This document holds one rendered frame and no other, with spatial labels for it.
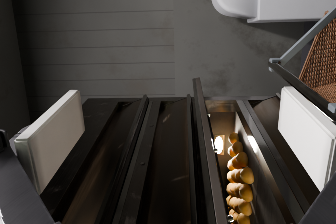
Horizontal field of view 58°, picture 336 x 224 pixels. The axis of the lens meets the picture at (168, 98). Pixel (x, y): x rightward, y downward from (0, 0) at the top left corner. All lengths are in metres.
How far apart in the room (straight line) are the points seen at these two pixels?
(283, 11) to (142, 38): 1.59
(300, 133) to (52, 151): 0.13
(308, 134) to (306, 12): 2.94
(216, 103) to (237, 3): 1.35
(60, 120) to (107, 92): 3.68
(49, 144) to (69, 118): 0.03
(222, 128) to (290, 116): 1.73
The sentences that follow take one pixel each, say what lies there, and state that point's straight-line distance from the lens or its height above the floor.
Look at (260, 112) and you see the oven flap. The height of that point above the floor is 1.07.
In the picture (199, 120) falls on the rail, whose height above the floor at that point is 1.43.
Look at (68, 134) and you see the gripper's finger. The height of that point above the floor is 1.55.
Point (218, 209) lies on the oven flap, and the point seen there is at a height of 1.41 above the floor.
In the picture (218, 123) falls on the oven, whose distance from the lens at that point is 1.90.
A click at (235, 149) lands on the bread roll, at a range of 1.66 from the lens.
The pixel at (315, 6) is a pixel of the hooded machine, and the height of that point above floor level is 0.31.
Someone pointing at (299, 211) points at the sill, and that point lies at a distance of 1.03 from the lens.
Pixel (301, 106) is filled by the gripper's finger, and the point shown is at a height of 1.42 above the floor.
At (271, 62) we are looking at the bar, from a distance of 1.16.
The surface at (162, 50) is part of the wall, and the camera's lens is 3.66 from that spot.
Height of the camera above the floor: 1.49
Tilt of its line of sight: 3 degrees up
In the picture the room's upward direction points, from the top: 91 degrees counter-clockwise
